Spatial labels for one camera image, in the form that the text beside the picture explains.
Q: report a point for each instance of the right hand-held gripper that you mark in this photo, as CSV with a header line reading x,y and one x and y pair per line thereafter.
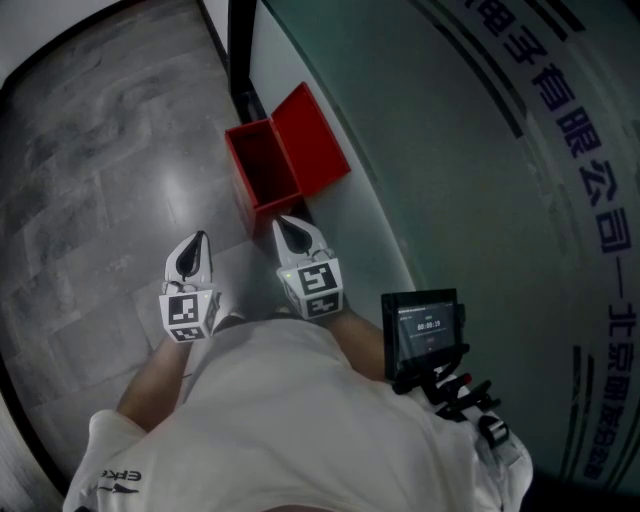
x,y
315,285

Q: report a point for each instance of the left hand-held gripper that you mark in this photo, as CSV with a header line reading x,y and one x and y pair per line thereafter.
x,y
185,312

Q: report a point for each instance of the person's left forearm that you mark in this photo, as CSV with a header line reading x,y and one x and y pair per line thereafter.
x,y
155,380

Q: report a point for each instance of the person's right forearm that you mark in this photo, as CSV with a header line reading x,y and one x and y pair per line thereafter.
x,y
360,345

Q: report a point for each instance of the person's dark shorts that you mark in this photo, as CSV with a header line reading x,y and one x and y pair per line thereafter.
x,y
225,324

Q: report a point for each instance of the black monitor screen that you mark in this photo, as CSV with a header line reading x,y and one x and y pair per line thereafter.
x,y
425,332

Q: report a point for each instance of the person's white shirt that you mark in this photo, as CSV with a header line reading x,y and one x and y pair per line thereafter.
x,y
290,420

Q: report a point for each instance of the black monitor mount rig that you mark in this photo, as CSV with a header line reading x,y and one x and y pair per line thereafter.
x,y
450,390

